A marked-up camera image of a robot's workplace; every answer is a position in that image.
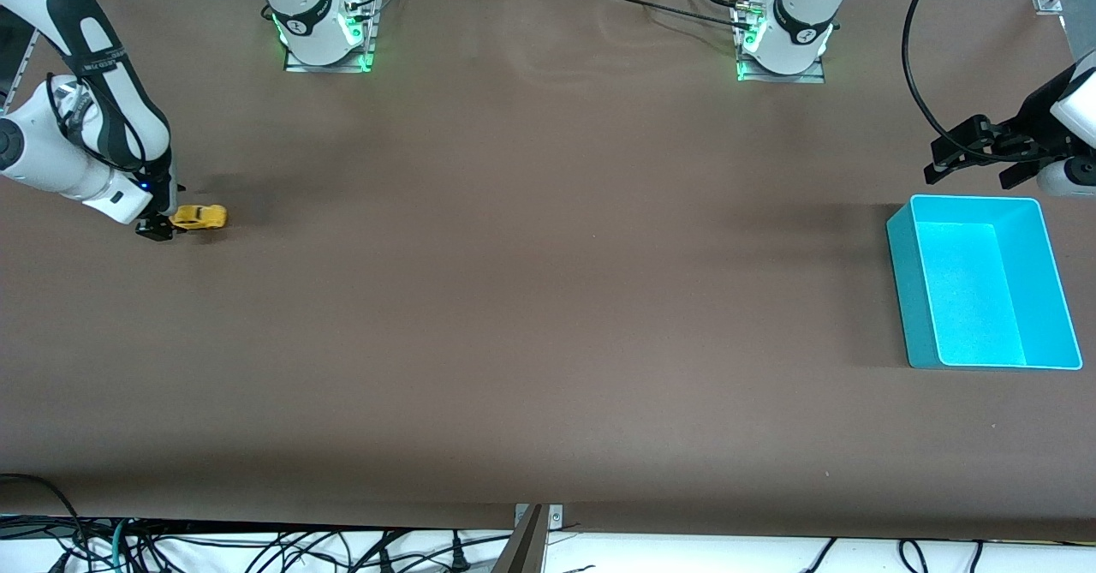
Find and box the cyan plastic bin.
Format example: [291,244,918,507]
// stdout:
[885,194,1084,372]

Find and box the black floor cable loop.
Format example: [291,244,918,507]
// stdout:
[0,473,91,557]

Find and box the long black table cable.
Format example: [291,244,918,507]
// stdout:
[591,0,756,33]

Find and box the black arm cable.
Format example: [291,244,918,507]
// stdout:
[46,72,148,173]
[902,0,986,142]

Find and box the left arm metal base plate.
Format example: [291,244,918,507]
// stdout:
[734,3,828,85]

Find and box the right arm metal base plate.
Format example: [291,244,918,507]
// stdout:
[284,0,378,74]

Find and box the metal table edge bracket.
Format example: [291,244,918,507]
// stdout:
[514,504,565,529]

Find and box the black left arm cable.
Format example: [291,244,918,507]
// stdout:
[902,0,986,142]

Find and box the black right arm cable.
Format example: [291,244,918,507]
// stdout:
[46,72,148,173]

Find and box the yellow beetle toy car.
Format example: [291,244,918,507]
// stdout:
[171,204,229,232]

